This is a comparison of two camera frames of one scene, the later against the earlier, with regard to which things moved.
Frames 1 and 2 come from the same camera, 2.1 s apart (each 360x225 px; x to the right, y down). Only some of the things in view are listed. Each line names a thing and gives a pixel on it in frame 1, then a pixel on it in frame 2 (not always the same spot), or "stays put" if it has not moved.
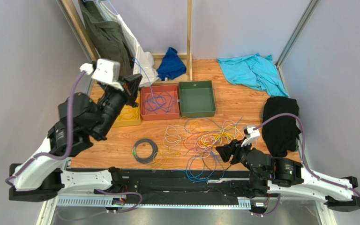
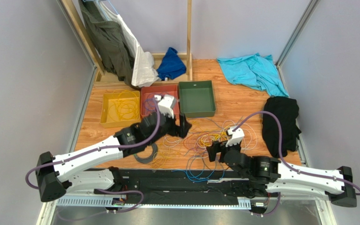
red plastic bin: (161, 102) stays put
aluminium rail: (233, 202) stays put
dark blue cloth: (171, 66) stays put
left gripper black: (131, 86) -> (182, 130)
